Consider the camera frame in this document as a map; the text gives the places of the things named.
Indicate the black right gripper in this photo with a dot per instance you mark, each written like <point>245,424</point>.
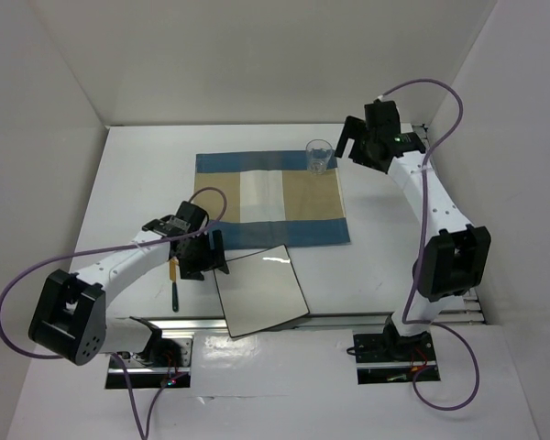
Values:
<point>352,128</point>

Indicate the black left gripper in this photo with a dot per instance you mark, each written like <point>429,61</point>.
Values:
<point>213,258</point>

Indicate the clear plastic cup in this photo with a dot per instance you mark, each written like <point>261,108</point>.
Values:
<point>318,154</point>

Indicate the blue beige striped placemat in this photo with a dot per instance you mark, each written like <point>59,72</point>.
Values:
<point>272,199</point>

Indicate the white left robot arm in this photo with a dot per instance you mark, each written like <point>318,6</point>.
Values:
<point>70,318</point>

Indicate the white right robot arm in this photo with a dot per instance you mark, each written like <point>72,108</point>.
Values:
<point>409,173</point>

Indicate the white square plate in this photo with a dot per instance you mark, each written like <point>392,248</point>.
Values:
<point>263,284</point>

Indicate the gold knife green handle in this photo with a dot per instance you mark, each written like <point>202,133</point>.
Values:
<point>173,270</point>

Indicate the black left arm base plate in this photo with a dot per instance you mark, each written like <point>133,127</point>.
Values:
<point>170,368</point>

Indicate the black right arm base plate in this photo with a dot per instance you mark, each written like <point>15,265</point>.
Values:
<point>377,363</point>

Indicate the aluminium front rail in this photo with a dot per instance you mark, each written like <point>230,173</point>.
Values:
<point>254,323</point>

